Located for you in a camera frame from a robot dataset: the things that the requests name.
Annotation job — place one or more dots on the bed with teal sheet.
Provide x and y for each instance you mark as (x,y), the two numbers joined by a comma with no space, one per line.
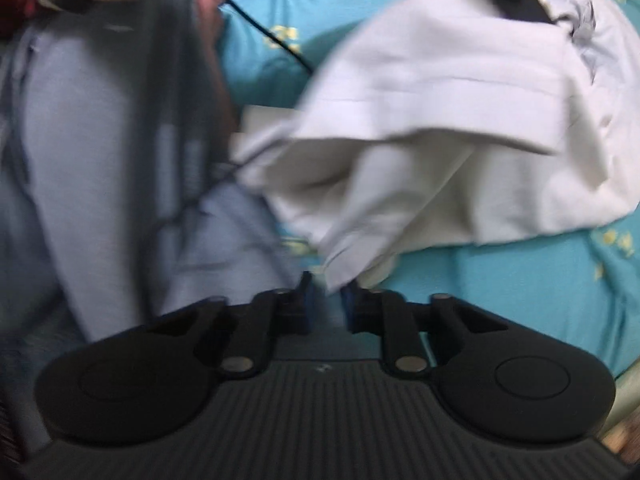
(500,285)

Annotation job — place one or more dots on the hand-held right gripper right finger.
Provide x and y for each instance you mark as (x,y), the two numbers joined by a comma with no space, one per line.
(360,310)

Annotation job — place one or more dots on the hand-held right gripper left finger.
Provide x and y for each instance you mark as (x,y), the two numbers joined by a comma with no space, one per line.
(295,310)

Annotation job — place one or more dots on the light blue pants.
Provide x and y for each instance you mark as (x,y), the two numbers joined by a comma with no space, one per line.
(85,160)

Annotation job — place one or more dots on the white t-shirt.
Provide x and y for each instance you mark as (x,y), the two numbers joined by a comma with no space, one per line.
(425,110)

